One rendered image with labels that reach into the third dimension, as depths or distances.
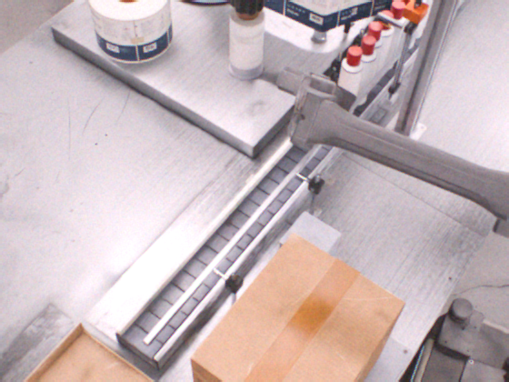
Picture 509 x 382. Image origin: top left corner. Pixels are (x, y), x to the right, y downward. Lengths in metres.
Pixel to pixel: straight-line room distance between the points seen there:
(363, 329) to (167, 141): 0.79
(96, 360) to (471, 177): 0.86
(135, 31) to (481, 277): 1.52
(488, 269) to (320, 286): 1.51
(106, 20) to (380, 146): 0.99
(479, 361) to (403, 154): 1.30
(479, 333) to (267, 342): 1.19
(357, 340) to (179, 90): 0.88
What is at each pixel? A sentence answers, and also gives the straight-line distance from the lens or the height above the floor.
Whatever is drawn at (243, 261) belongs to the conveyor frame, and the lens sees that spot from 1.52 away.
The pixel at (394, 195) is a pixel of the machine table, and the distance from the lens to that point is 1.71.
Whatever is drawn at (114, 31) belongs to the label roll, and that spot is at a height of 0.98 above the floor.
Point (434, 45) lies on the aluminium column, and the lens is 1.60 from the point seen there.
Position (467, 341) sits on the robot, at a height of 0.28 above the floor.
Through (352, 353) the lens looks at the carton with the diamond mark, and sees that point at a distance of 1.18.
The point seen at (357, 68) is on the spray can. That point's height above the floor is 1.05.
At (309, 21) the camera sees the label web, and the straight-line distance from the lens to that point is 1.91.
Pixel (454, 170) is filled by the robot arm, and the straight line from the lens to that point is 0.98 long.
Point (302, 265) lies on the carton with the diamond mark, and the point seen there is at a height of 1.12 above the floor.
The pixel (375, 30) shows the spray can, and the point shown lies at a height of 1.08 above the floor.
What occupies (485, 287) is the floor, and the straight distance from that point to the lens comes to 2.63.
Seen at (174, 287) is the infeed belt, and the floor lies 0.88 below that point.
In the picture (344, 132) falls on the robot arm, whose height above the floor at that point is 1.45.
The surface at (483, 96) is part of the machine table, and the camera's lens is 1.99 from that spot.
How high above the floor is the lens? 2.21
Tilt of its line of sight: 56 degrees down
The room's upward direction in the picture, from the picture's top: 9 degrees clockwise
